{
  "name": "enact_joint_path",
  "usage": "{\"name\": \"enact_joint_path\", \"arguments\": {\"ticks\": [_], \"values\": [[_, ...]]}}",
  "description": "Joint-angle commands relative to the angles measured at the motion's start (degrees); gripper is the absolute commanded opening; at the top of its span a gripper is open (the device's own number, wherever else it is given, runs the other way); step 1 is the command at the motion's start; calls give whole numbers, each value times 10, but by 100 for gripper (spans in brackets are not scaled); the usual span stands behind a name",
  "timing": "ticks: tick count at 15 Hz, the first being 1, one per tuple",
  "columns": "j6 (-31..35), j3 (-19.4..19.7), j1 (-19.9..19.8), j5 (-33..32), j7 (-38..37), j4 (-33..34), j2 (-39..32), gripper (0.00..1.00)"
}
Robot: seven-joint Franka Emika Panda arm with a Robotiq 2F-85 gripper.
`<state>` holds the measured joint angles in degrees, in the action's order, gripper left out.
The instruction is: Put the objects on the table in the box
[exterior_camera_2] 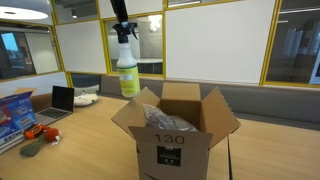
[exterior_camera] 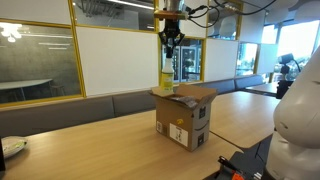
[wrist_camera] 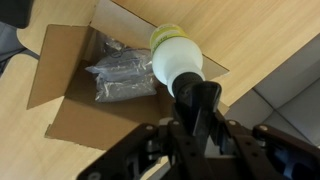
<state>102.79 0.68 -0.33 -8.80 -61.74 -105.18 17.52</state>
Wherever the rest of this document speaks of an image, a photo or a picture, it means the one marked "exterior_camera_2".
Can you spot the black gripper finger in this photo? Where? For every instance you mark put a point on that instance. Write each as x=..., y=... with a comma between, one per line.
x=120, y=10

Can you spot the white yellow spray bottle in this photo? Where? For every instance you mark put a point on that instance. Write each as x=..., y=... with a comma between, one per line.
x=126, y=64

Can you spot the large clear air pillow strip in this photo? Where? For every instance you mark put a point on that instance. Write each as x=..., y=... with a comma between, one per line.
x=156, y=118

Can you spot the blue white product box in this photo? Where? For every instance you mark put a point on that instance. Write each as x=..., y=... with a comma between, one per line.
x=16, y=115

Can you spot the brown cardboard box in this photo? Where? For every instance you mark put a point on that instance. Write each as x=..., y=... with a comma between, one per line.
x=170, y=153

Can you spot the white pendant lamp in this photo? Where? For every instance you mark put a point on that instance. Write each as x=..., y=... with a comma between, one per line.
x=25, y=9

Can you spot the silver laptop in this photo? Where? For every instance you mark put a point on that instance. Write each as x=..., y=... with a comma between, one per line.
x=62, y=103

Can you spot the red green plush toy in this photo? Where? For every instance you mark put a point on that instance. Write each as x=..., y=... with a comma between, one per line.
x=41, y=135

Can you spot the grey bench seat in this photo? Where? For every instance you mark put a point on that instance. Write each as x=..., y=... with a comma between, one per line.
x=284, y=106

